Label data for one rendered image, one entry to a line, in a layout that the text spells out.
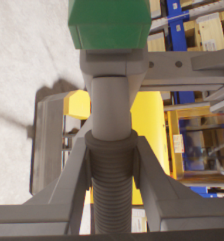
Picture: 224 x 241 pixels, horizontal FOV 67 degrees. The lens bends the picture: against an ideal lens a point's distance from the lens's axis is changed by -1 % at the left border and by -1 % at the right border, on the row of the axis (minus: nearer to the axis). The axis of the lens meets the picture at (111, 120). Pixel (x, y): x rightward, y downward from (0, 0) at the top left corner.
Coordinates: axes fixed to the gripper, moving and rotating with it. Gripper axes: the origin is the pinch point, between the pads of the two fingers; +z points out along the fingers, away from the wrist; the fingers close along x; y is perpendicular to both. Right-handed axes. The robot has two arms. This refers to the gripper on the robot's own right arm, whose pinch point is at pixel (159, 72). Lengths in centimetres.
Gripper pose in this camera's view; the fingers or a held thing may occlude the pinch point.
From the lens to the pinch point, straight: 16.6
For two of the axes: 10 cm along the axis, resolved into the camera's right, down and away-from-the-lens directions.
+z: -10.0, 0.3, -0.2
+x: 0.1, -2.1, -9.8
